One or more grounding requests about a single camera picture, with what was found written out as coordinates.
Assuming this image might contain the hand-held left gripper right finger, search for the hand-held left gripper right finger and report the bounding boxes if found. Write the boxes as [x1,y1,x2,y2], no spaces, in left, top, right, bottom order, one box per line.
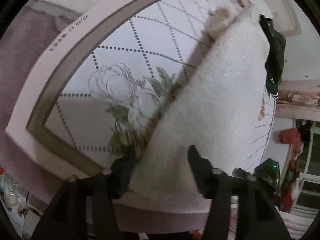
[188,145,292,240]

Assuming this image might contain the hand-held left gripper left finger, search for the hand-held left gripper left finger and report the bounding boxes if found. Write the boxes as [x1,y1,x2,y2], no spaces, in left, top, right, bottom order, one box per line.
[30,145,138,240]

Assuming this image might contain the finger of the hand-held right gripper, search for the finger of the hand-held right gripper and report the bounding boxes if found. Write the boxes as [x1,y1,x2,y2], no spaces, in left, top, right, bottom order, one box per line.
[233,168,250,178]

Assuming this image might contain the white fluffy towel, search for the white fluffy towel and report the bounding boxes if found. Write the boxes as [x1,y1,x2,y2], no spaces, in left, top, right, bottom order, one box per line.
[128,5,277,207]

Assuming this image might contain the red cloth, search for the red cloth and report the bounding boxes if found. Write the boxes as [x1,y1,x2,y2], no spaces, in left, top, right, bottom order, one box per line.
[280,180,301,212]

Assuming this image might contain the red knitted garment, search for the red knitted garment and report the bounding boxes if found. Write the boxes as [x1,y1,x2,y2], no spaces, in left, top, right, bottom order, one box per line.
[279,128,303,145]

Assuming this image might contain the dark green knit garment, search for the dark green knit garment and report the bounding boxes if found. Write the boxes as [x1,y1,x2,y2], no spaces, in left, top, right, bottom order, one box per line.
[265,65,279,101]

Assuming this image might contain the clutter of plastic bags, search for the clutter of plastic bags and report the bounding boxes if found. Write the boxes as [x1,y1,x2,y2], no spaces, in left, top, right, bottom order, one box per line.
[0,165,33,216]

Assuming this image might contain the white quilted floral mat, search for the white quilted floral mat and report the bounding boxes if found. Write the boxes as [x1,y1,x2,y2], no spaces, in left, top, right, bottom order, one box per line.
[5,0,278,215]

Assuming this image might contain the purple floral blanket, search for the purple floral blanket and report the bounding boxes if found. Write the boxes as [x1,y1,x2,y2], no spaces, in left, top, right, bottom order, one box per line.
[0,0,225,233]

